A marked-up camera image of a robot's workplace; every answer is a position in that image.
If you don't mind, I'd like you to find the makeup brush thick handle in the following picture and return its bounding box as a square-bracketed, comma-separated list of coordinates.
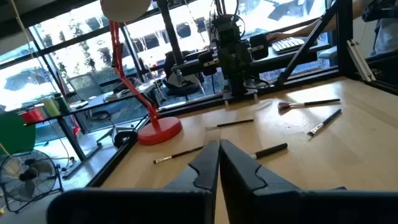
[249, 142, 289, 161]

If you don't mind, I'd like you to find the angled makeup brush Solve print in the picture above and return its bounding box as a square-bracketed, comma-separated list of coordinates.
[307, 108, 343, 138]

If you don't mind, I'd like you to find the person's hand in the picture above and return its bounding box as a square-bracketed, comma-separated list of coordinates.
[266, 32, 292, 43]

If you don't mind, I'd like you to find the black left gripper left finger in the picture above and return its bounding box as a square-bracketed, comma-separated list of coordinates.
[46, 139, 220, 224]

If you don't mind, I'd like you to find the black side table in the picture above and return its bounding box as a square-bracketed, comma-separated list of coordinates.
[22, 82, 158, 180]

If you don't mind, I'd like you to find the pale green cup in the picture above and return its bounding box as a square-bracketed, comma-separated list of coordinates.
[42, 96, 61, 118]

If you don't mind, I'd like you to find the computer keyboard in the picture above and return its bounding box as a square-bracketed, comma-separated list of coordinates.
[271, 37, 306, 55]

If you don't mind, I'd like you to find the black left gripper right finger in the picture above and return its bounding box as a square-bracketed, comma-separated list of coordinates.
[219, 139, 398, 224]

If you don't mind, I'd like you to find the green round disc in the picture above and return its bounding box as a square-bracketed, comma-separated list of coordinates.
[0, 111, 37, 157]

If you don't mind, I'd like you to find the silver aluminium bar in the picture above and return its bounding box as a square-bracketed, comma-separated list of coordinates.
[346, 39, 377, 83]

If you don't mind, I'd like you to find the red cup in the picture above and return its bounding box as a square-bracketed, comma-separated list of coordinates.
[20, 108, 45, 125]

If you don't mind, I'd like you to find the black floor fan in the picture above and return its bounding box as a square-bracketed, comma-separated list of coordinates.
[0, 148, 65, 215]

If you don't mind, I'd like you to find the black window frame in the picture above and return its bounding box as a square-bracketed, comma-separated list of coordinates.
[0, 0, 330, 82]

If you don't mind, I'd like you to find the yellow hanging cord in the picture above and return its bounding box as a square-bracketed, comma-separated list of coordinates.
[10, 0, 43, 83]

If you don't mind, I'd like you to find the black office chair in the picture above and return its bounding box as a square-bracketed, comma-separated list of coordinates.
[162, 50, 203, 98]

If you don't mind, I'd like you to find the thin black makeup brush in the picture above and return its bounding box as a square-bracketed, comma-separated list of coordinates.
[204, 118, 255, 131]

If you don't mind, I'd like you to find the person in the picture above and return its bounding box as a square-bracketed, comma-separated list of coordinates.
[289, 0, 398, 58]

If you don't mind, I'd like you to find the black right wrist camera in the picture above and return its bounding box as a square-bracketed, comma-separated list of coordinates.
[213, 14, 243, 45]

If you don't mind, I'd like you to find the red desk lamp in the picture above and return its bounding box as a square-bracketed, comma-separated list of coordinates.
[99, 0, 183, 146]

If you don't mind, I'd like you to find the black cable coil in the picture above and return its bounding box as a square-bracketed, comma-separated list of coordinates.
[113, 129, 139, 149]

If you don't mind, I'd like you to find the dark green cup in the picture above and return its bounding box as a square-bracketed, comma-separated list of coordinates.
[54, 94, 72, 114]

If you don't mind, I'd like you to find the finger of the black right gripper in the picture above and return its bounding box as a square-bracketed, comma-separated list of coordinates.
[234, 43, 253, 78]
[216, 46, 236, 78]

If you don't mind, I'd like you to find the thin makeup brush pale tip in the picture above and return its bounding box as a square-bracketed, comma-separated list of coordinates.
[152, 145, 205, 165]

